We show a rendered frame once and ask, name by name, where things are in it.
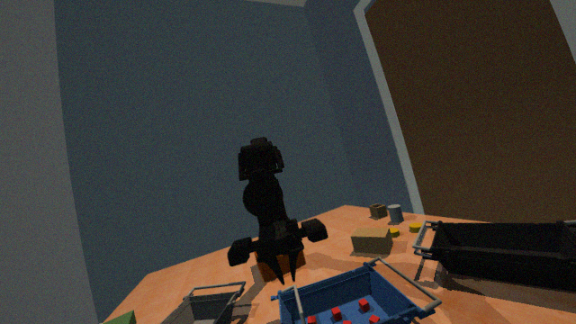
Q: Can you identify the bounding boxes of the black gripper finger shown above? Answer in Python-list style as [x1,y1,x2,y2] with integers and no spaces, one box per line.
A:
[257,256,284,285]
[288,244,304,282]

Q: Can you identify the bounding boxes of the yellow short cylinder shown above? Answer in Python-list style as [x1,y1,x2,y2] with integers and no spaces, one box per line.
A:
[390,228,400,238]
[409,223,422,232]

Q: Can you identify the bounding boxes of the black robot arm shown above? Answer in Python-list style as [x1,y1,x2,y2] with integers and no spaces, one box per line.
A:
[238,137,302,259]

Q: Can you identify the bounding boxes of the blue plastic tray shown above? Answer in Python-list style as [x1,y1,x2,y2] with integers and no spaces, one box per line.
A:
[271,262,436,324]

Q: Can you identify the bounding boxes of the grey cylinder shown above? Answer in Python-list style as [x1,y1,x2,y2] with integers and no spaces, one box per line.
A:
[388,204,404,222]

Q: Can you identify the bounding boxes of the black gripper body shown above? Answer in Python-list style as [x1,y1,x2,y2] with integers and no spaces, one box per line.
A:
[227,202,328,266]

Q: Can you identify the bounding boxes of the small green block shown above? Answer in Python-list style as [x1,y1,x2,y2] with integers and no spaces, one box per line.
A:
[104,310,137,324]

